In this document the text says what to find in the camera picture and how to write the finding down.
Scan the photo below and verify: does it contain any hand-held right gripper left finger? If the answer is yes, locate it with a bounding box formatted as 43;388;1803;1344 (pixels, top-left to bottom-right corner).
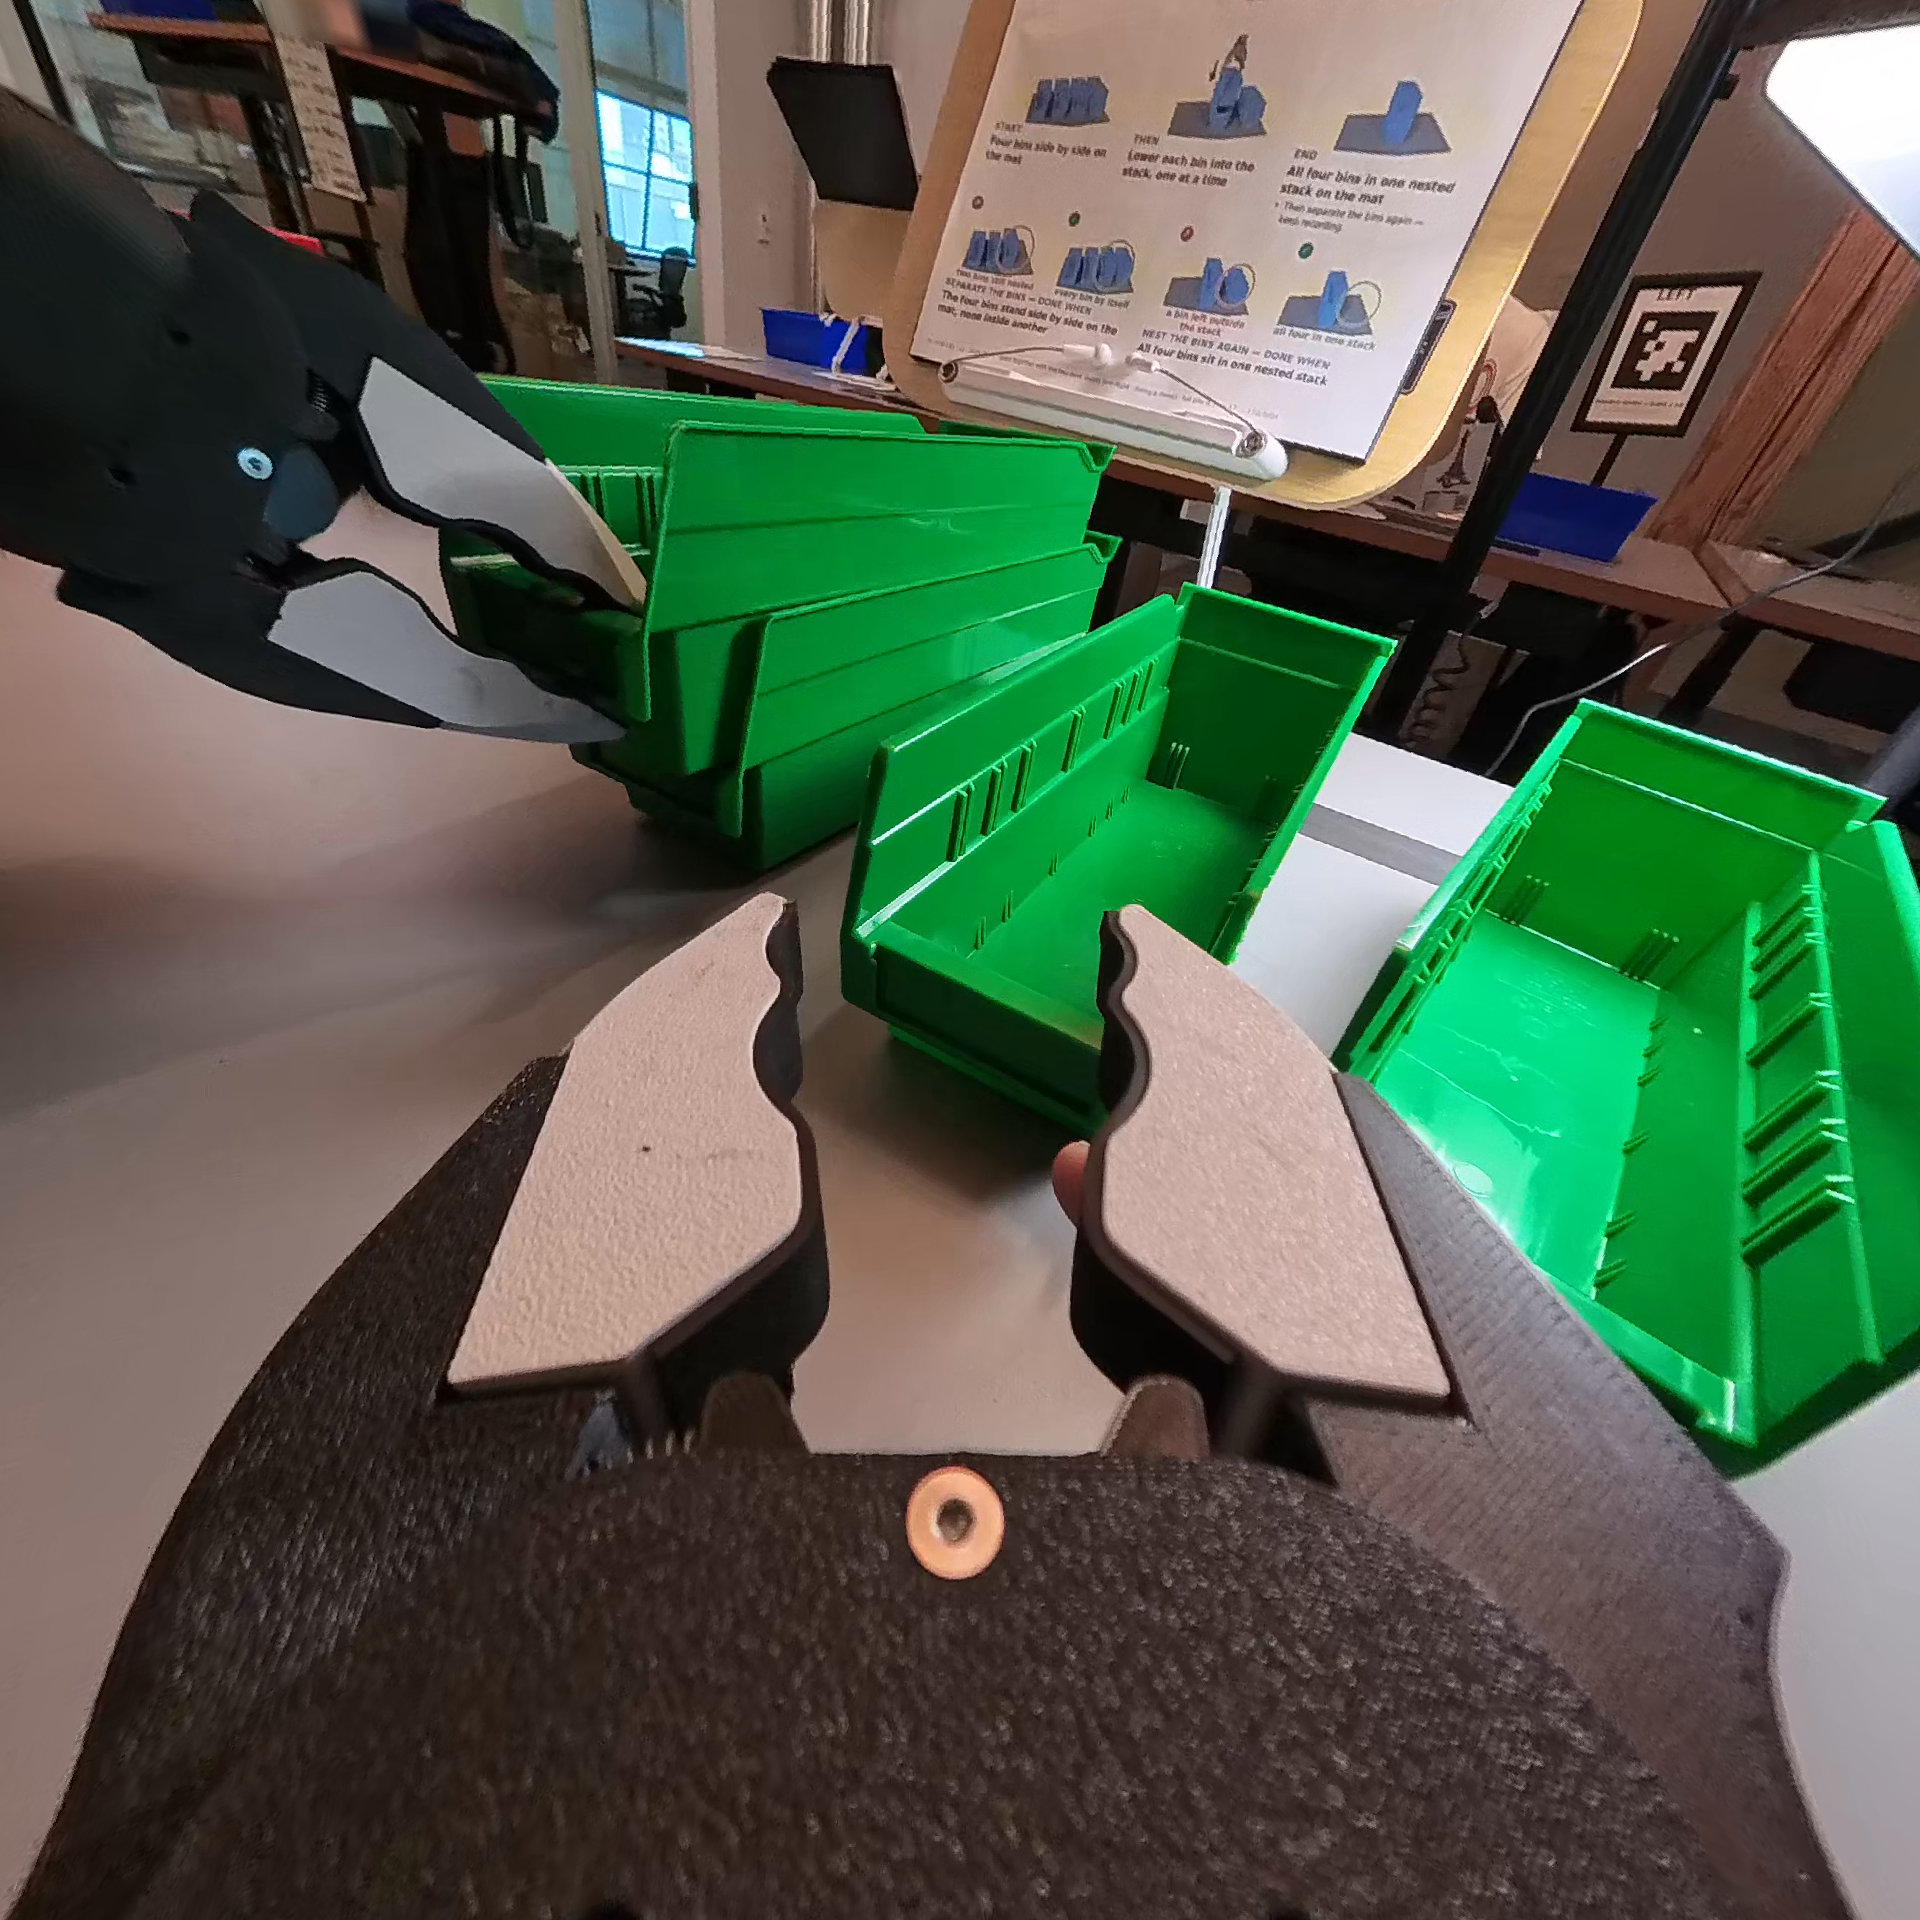
449;892;829;1457

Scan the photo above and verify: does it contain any blue storage box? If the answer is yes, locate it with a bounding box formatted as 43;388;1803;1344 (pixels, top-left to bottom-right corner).
1504;472;1657;560
761;309;880;378

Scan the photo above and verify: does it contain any black-white marker sign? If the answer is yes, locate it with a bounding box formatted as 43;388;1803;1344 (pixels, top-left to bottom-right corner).
1570;271;1762;440

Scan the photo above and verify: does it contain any instruction sheet on board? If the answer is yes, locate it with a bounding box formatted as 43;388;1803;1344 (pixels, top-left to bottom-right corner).
883;0;1644;517

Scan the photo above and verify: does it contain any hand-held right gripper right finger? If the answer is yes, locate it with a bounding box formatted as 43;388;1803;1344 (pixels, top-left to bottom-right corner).
1069;906;1452;1467

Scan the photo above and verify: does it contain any green plastic bin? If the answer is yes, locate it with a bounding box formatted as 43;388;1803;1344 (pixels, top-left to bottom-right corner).
441;378;1120;737
1332;699;1920;1457
843;585;1402;1132
575;532;1128;880

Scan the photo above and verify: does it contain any black metal post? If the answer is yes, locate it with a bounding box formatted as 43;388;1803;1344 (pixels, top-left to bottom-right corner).
1375;0;1754;737

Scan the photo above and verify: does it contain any cardboard box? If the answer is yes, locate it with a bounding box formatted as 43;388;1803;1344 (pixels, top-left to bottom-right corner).
812;201;920;325

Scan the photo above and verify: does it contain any black panel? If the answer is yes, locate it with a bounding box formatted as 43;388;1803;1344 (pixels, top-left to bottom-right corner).
765;52;920;211

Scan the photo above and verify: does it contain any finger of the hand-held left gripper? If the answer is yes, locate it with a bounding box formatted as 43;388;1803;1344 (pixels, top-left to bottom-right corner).
268;578;627;746
295;292;651;615

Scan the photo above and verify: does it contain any printed instruction sheet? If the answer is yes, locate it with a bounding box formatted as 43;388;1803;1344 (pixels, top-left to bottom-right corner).
911;0;1584;468

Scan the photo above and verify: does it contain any white page holder bar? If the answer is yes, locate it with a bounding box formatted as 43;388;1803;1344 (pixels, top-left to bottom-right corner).
938;362;1287;480

